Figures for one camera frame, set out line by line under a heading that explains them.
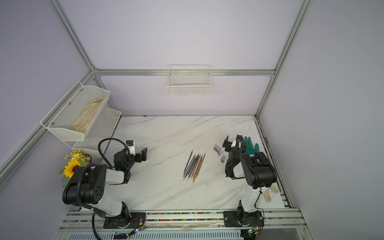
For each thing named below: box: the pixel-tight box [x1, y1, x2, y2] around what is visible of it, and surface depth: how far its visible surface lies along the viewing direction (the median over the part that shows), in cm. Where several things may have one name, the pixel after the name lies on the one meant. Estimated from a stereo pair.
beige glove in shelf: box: [70, 96, 106, 134], surface depth 80 cm
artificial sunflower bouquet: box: [59, 148, 92, 189], surface depth 68 cm
